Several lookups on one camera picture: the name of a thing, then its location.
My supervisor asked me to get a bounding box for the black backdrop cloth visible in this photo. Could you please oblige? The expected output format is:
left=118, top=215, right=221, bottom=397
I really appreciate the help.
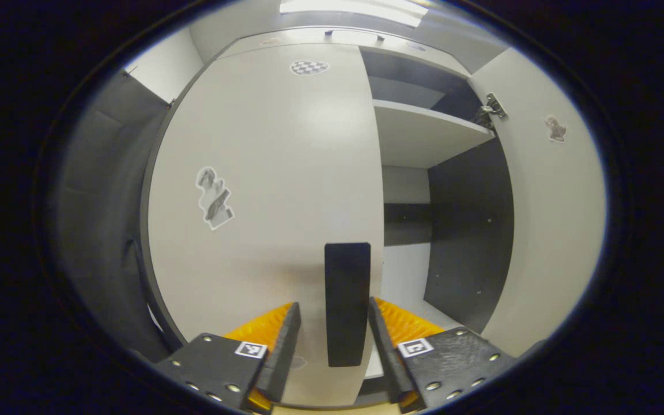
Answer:
left=55, top=69, right=177, bottom=364

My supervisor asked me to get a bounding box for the grey cabinet drawer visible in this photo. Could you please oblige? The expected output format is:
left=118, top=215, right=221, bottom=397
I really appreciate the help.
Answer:
left=220, top=26, right=471, bottom=78

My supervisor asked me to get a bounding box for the grey double-door shoe cabinet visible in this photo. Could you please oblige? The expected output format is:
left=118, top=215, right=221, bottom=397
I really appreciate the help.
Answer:
left=139, top=26, right=517, bottom=407

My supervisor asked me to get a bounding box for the large ceiling light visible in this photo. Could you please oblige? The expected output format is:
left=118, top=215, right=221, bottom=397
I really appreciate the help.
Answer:
left=279, top=0, right=428, bottom=28

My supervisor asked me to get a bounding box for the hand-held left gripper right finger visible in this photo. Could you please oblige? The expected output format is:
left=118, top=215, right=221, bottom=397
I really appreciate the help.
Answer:
left=368, top=297, right=518, bottom=414

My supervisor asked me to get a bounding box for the grey cabinet door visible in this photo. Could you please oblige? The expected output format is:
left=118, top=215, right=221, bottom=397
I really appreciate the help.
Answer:
left=146, top=43, right=384, bottom=407
left=469, top=47, right=606, bottom=358

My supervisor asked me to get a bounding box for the metal door hinge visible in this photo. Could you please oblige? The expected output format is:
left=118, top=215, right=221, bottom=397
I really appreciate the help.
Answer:
left=479, top=92, right=508, bottom=129

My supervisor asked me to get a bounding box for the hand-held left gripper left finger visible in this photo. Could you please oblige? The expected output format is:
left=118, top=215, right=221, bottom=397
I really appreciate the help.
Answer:
left=156, top=301, right=302, bottom=413

